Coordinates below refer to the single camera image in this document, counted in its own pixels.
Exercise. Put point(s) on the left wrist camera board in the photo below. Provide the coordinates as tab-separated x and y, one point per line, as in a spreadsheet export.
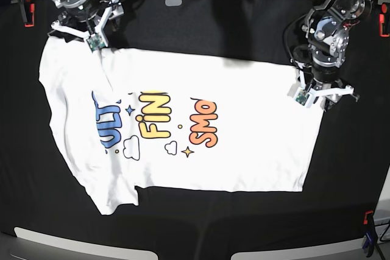
301	97

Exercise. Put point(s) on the black table cloth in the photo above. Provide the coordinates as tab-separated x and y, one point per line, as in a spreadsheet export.
346	174

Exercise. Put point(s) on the red blue clamp near right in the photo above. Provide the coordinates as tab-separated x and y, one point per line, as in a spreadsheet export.
371	237

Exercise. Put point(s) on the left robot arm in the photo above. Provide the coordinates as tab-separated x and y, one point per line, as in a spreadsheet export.
326	29

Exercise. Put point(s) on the white printed t-shirt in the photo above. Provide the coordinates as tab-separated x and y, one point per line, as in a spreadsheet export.
127	118

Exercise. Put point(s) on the red black clamp far left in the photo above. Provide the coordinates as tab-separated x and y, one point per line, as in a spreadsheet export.
27	8

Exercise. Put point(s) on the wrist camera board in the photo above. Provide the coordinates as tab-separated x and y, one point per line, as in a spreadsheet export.
301	97
96	42

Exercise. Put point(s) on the red clamp far right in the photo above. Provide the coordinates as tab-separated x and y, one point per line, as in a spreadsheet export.
384	20

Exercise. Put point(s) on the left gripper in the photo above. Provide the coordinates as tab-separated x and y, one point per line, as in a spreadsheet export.
328	94

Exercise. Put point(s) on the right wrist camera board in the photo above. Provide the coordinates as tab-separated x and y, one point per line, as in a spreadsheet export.
96	42

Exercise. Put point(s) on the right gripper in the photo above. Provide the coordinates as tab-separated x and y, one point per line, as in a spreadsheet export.
82	18

